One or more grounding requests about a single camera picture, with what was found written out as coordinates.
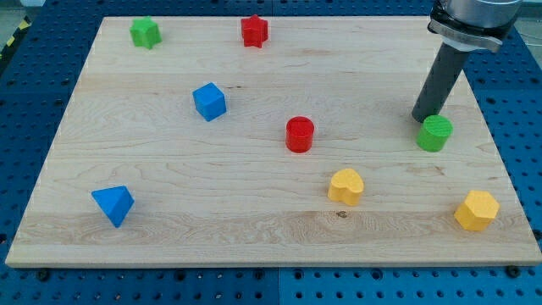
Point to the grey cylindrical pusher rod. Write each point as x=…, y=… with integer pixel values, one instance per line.
x=440, y=80

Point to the green cylinder block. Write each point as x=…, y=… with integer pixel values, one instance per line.
x=434, y=133

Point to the yellow hexagon block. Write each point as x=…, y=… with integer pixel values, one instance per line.
x=477, y=211

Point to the yellow heart block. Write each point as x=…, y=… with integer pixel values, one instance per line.
x=346, y=186

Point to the red cylinder block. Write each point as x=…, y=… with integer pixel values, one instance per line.
x=299, y=134

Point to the red star block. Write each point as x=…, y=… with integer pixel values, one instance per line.
x=254, y=31

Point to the blue cube block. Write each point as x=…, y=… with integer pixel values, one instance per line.
x=209, y=101

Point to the light wooden board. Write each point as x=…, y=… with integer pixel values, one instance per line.
x=228, y=192

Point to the green star block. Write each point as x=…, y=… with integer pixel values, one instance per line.
x=145, y=32

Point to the blue triangular prism block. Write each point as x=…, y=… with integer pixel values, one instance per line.
x=115, y=202

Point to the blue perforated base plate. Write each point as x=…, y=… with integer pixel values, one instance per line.
x=35, y=89

